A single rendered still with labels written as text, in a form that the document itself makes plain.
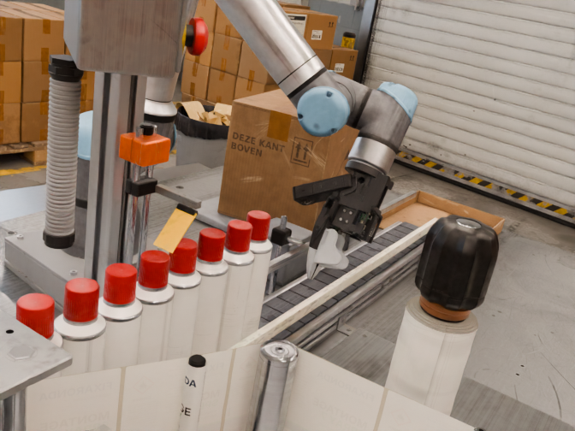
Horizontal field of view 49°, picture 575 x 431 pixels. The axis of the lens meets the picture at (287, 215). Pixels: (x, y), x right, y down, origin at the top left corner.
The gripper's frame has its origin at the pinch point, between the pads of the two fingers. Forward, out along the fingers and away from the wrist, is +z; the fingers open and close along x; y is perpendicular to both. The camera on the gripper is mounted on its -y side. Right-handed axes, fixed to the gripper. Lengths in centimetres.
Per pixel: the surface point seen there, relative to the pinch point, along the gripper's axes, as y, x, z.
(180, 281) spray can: 1.7, -36.8, 8.6
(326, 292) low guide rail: 4.6, 0.1, 2.3
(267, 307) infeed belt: -2.5, -3.9, 8.5
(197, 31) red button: 1, -53, -16
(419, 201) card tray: -11, 79, -35
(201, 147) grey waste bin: -155, 164, -42
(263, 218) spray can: 1.4, -24.7, -3.1
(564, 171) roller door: -12, 378, -154
